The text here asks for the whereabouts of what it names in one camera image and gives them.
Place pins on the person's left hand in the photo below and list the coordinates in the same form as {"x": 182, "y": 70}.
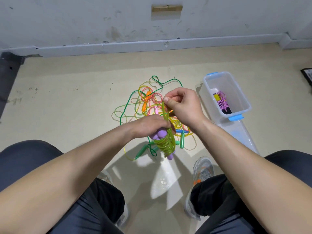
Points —
{"x": 148, "y": 125}

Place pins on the person's right hand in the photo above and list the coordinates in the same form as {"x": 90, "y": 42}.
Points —
{"x": 187, "y": 107}

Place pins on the clear storage box blue latches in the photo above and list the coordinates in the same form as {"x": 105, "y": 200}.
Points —
{"x": 239, "y": 95}

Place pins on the person's left forearm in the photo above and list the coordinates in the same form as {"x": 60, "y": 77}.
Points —
{"x": 63, "y": 182}

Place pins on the person's right forearm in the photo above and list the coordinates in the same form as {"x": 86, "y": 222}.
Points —
{"x": 258, "y": 178}

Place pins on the clear plastic box lid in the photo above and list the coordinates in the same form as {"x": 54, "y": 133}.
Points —
{"x": 241, "y": 136}

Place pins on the grey right shoe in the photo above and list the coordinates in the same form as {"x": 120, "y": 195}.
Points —
{"x": 202, "y": 169}

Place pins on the grey shoe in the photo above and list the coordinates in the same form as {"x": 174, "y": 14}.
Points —
{"x": 202, "y": 169}
{"x": 122, "y": 214}

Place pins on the grey left shoe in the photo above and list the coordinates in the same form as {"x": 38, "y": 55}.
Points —
{"x": 122, "y": 214}

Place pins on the black shorts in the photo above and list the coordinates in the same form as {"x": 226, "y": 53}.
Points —
{"x": 19, "y": 160}

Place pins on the small wooden wall block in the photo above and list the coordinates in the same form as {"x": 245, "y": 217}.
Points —
{"x": 166, "y": 8}

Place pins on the black metal rack frame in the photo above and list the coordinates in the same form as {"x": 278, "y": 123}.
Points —
{"x": 7, "y": 78}

